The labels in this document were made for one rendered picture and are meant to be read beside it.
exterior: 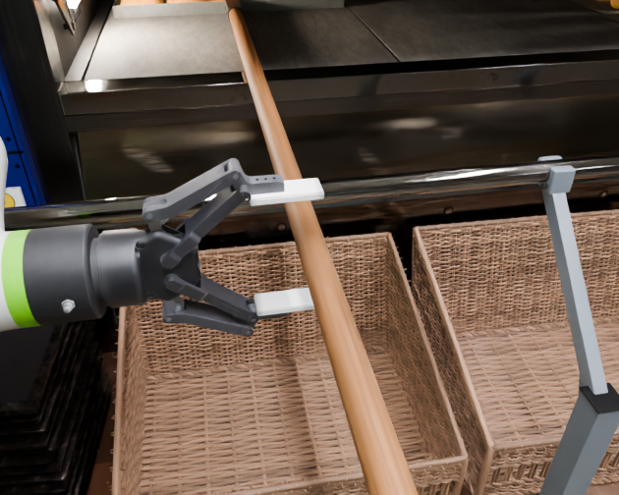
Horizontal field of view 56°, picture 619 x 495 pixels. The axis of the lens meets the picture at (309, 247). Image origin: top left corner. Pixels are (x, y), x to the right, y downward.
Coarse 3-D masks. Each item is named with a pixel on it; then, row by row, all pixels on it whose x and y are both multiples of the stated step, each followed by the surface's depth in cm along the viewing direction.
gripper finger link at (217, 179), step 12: (216, 168) 53; (192, 180) 54; (204, 180) 53; (216, 180) 52; (228, 180) 52; (168, 192) 54; (180, 192) 53; (192, 192) 52; (204, 192) 52; (216, 192) 52; (168, 204) 52; (180, 204) 52; (192, 204) 53; (144, 216) 52; (156, 216) 53; (168, 216) 53
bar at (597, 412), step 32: (544, 160) 79; (576, 160) 79; (608, 160) 79; (352, 192) 74; (384, 192) 75; (416, 192) 76; (544, 192) 81; (32, 224) 69; (64, 224) 69; (96, 224) 71; (576, 256) 78; (576, 288) 77; (576, 320) 76; (576, 352) 77; (608, 384) 76; (576, 416) 77; (608, 416) 73; (576, 448) 78; (544, 480) 87; (576, 480) 81
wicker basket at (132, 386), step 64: (256, 256) 119; (384, 256) 124; (128, 320) 111; (384, 320) 129; (128, 384) 103; (192, 384) 123; (256, 384) 123; (320, 384) 122; (384, 384) 123; (128, 448) 98; (192, 448) 110; (320, 448) 110; (448, 448) 99
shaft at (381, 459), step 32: (256, 64) 100; (256, 96) 89; (288, 160) 72; (320, 256) 56; (320, 288) 52; (320, 320) 50; (352, 320) 49; (352, 352) 46; (352, 384) 43; (352, 416) 41; (384, 416) 41; (384, 448) 38; (384, 480) 37
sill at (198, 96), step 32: (384, 64) 109; (416, 64) 109; (448, 64) 109; (480, 64) 109; (512, 64) 109; (544, 64) 110; (576, 64) 111; (608, 64) 112; (64, 96) 97; (96, 96) 98; (128, 96) 99; (160, 96) 100; (192, 96) 101; (224, 96) 102; (288, 96) 104; (320, 96) 105
